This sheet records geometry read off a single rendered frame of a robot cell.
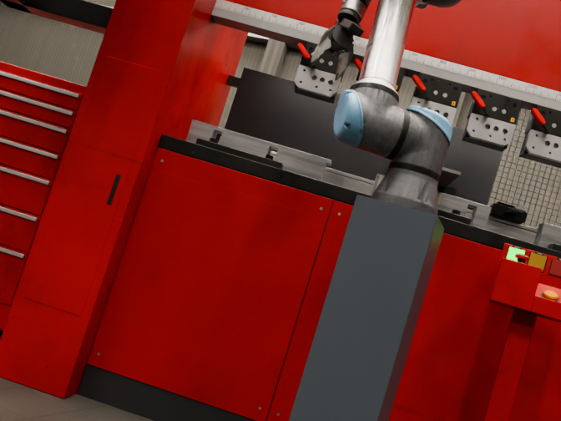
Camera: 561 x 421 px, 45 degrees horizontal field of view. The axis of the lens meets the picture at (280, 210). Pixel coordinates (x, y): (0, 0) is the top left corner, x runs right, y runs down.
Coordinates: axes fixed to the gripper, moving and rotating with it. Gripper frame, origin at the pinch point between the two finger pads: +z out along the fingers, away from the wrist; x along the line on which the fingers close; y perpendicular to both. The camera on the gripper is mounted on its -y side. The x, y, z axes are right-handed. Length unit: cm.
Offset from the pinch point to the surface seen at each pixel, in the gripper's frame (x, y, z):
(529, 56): -60, -7, -44
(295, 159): -14.6, 30.5, 18.6
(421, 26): -27.2, 10.8, -39.3
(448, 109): -46.6, 5.2, -16.5
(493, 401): -76, -28, 68
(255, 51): -165, 869, -409
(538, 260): -76, -26, 24
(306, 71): -3.6, 28.4, -9.8
